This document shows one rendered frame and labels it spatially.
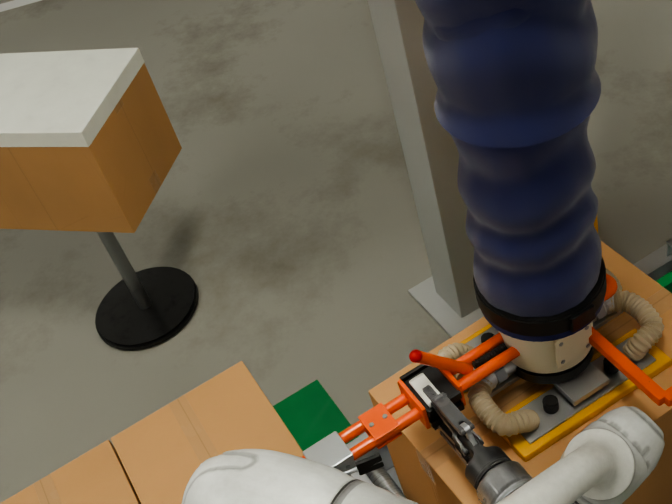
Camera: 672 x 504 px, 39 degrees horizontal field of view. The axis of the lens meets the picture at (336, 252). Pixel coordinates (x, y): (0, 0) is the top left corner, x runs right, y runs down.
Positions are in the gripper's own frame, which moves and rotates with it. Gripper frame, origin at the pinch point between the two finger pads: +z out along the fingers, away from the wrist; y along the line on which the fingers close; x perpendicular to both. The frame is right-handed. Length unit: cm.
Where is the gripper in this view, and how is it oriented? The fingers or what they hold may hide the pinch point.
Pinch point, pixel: (427, 397)
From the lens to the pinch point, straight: 173.0
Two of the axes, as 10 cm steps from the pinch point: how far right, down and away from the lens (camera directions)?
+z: -4.8, -5.4, 6.9
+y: 2.2, 6.8, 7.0
